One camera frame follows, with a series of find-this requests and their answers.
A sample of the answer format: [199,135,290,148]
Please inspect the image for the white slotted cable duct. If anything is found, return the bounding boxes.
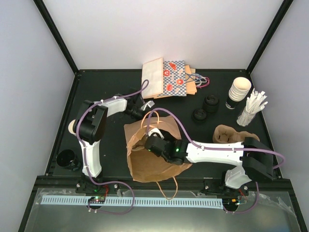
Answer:
[41,195,223,209]

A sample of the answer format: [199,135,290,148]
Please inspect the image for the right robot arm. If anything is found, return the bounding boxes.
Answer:
[144,129,274,195]

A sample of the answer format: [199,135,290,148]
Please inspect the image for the large brown paper bag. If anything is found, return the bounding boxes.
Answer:
[123,110,193,200]

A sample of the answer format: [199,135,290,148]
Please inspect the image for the black frame post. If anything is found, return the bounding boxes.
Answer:
[246,0,293,74]
[33,0,79,74]

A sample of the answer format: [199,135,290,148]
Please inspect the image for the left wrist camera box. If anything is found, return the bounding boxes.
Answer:
[140,101,154,111]

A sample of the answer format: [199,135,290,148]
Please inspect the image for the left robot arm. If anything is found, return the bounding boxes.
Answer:
[69,93,145,193]

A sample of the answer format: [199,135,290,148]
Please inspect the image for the black lid stack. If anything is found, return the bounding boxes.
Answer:
[202,95,220,114]
[192,109,207,123]

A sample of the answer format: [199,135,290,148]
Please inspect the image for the black right frame post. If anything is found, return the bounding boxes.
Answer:
[246,0,293,74]

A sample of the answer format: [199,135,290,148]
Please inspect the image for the blue checkered paper bag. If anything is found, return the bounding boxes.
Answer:
[155,60,186,98]

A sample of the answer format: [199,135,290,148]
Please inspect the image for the stack of paper cups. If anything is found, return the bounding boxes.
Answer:
[225,77,252,109]

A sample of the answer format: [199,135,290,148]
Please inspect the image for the black left frame post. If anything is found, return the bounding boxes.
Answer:
[33,0,79,74]

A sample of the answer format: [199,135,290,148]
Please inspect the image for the single paper cup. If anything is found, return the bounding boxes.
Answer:
[68,120,76,135]

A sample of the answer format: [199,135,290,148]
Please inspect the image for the near black lid stack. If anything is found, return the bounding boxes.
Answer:
[192,109,207,123]

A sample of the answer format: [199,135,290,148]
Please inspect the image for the far black lid stack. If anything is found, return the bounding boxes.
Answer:
[202,95,220,114]

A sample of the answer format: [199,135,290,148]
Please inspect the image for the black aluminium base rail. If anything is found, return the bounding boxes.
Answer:
[103,178,222,190]

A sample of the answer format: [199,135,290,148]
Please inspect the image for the flat brown paper bags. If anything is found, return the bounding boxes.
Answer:
[184,65,197,95]

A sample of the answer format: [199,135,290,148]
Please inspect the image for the glass of white stirrers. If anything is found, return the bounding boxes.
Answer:
[237,88,268,127]

